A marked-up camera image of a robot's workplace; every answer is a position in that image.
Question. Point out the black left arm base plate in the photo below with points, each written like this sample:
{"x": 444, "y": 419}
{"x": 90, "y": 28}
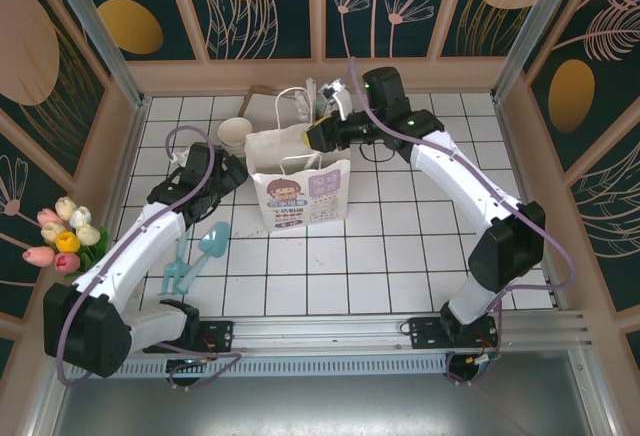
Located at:
{"x": 222, "y": 336}

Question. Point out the teal toy shovel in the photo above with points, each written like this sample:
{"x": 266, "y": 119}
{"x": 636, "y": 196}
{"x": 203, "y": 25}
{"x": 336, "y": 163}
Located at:
{"x": 215, "y": 243}

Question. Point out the brown cardboard box white top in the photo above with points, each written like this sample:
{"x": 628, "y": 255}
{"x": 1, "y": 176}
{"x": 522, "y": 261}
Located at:
{"x": 260, "y": 106}

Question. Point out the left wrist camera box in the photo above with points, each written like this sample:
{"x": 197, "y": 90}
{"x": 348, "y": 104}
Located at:
{"x": 177, "y": 157}

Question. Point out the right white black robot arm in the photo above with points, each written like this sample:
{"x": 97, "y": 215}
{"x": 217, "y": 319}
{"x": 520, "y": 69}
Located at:
{"x": 450, "y": 176}

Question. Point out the aluminium mounting rail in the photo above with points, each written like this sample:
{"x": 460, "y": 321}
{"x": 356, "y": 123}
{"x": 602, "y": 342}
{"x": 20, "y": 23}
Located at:
{"x": 320, "y": 331}

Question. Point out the aluminium frame post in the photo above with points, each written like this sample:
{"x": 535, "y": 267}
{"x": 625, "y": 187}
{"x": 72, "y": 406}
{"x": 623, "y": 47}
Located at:
{"x": 97, "y": 31}
{"x": 537, "y": 31}

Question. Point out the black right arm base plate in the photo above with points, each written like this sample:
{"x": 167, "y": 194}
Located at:
{"x": 422, "y": 336}

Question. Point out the teal toy rake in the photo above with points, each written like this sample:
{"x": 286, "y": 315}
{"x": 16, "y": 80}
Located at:
{"x": 184, "y": 251}

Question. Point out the artificial tulip bouquet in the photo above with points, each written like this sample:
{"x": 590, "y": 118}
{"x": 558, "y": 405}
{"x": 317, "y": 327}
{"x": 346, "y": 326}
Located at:
{"x": 60, "y": 236}

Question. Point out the stack of paper cups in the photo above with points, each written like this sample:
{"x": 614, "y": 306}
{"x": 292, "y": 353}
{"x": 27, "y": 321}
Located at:
{"x": 234, "y": 131}

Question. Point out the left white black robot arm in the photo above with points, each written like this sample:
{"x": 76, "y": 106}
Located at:
{"x": 135, "y": 241}

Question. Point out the white printed paper bag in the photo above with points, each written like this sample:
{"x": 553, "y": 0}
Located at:
{"x": 300, "y": 206}

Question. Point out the grey metal panel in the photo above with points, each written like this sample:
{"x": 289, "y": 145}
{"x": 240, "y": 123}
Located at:
{"x": 320, "y": 406}

